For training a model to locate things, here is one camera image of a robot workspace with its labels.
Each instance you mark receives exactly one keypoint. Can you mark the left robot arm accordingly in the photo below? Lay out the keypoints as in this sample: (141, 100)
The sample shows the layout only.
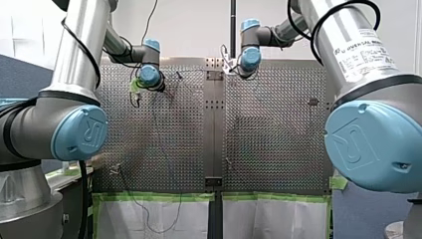
(73, 56)

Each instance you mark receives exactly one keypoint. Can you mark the grey board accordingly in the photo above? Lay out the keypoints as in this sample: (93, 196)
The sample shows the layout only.
(365, 215)

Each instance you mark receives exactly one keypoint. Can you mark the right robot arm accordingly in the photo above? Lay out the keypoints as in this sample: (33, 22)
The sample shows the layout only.
(361, 59)

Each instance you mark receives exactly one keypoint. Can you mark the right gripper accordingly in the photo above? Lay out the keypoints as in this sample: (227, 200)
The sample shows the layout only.
(245, 72)

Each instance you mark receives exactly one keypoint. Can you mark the connector holder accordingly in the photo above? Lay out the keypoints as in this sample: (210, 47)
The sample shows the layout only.
(313, 101)

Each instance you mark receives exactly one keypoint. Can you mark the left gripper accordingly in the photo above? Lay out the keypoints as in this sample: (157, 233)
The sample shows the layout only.
(161, 83)

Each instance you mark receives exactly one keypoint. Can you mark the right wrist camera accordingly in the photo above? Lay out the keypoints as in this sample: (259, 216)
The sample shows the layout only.
(227, 61)

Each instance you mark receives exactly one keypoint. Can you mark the black pole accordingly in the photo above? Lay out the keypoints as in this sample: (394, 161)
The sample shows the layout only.
(233, 26)

